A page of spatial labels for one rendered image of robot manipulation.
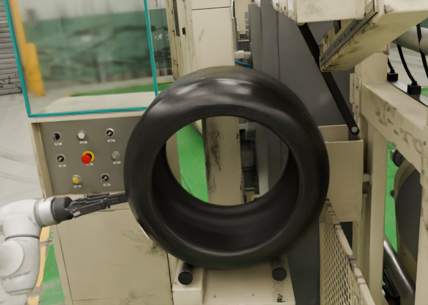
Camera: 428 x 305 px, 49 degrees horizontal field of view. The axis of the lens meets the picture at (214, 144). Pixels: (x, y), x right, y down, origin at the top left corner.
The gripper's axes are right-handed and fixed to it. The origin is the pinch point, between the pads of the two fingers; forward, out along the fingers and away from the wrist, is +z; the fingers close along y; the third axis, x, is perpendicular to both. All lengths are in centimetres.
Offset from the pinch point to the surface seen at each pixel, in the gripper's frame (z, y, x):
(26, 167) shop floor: -217, 347, 79
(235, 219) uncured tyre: 32.0, 15.6, 22.2
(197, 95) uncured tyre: 32.5, -11.4, -28.7
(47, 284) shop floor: -107, 122, 97
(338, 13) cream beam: 66, -37, -44
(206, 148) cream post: 26.9, 24.7, -2.8
